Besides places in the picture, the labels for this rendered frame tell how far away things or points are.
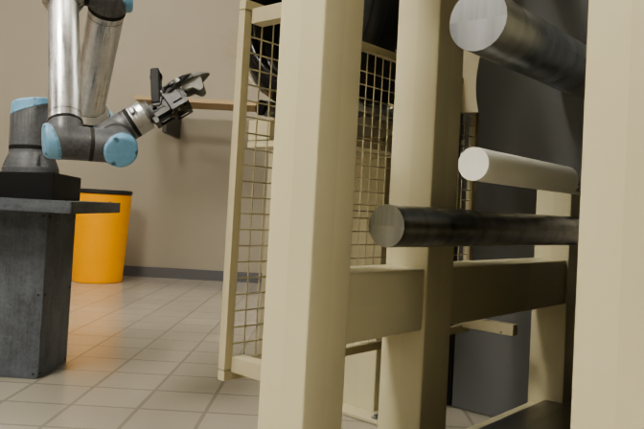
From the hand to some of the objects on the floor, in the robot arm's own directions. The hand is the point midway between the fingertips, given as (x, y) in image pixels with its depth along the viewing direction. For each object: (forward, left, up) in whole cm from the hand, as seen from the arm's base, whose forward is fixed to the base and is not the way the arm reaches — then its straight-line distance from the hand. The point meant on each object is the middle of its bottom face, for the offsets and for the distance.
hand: (203, 73), depth 198 cm
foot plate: (+52, +22, -101) cm, 116 cm away
